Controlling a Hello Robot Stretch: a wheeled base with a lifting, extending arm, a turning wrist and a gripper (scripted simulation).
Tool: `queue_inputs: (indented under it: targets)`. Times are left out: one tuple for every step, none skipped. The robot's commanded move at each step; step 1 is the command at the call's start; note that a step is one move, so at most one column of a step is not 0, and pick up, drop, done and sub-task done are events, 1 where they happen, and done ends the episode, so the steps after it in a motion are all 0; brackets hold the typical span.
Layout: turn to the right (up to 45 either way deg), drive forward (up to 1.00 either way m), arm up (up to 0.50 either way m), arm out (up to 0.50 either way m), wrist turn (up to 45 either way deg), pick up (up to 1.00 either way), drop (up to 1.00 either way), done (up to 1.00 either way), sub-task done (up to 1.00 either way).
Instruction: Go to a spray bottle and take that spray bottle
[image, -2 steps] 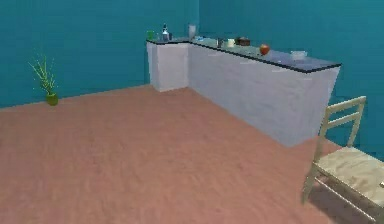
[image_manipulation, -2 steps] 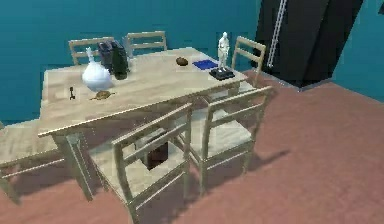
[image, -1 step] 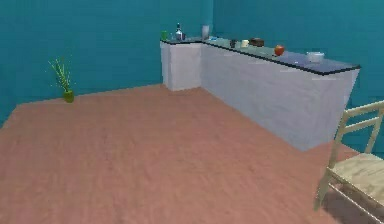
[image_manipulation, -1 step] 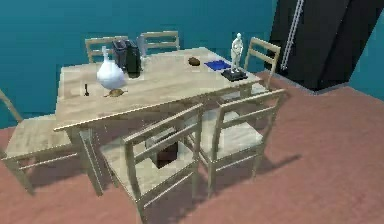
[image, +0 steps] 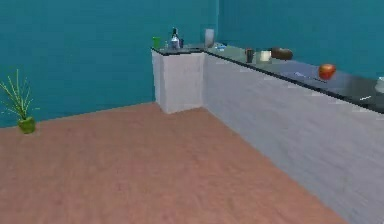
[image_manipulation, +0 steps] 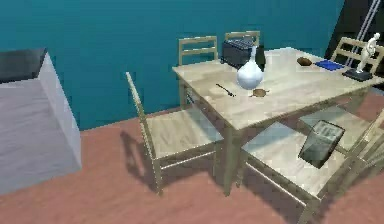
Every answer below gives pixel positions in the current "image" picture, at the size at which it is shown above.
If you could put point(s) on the spray bottle with black top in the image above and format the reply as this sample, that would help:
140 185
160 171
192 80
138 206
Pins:
174 41

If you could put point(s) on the green potted house plant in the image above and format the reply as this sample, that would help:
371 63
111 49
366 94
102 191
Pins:
26 124

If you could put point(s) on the green cup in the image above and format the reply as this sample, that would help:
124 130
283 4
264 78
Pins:
156 42

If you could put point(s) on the small dark blue cup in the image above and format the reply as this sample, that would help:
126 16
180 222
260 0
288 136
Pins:
181 43

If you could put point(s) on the brown bread loaf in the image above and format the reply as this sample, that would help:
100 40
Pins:
282 53

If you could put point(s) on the white cup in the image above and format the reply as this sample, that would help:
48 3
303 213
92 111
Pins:
265 55

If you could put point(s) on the dark mug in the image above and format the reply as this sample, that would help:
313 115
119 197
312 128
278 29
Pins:
249 55

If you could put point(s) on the white counter with dark top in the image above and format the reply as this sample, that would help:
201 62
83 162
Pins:
266 110

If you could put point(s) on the red apple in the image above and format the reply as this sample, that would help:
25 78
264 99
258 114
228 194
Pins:
326 71

